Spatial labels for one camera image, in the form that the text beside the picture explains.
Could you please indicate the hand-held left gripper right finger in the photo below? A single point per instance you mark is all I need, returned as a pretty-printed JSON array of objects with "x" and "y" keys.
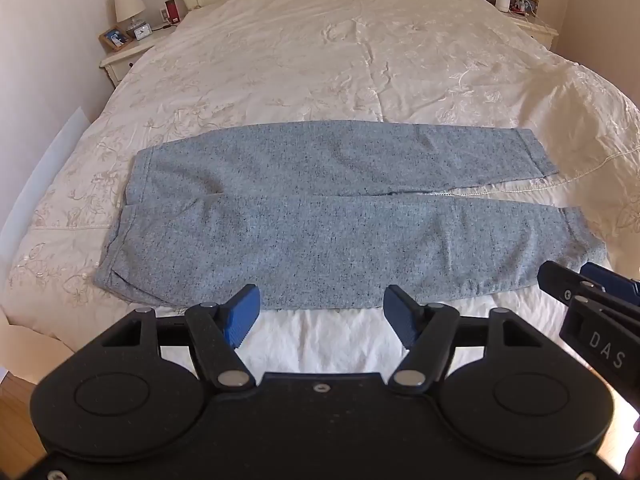
[{"x": 400, "y": 317}]

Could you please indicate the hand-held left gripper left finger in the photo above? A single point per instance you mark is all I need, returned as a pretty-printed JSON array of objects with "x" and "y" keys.
[{"x": 242, "y": 317}]

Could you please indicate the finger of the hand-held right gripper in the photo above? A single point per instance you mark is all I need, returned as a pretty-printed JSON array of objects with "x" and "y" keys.
[
  {"x": 560, "y": 282},
  {"x": 612, "y": 280}
]

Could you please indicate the grey pants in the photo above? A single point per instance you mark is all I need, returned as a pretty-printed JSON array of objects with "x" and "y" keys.
[{"x": 320, "y": 220}]

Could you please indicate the white bed sheet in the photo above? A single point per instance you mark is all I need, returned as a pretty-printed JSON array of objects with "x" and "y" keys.
[{"x": 325, "y": 340}]

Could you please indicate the cream nightstand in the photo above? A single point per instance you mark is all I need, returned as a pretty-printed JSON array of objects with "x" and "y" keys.
[
  {"x": 122, "y": 60},
  {"x": 537, "y": 27}
]

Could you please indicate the cream embroidered bedspread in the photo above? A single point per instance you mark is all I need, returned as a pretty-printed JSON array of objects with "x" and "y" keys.
[{"x": 300, "y": 60}]

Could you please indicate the white cylinder speaker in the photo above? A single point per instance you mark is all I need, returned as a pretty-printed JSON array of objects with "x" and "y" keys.
[{"x": 503, "y": 2}]

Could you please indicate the small white alarm clock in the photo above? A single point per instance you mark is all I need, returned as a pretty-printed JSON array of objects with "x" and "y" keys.
[{"x": 142, "y": 32}]

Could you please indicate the red box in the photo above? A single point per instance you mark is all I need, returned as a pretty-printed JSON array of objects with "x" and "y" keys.
[{"x": 172, "y": 11}]

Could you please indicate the white shade table lamp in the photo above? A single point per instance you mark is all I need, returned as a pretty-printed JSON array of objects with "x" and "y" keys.
[{"x": 129, "y": 5}]

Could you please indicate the wooden photo frame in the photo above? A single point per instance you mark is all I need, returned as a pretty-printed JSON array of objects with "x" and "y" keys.
[
  {"x": 525, "y": 4},
  {"x": 115, "y": 38}
]

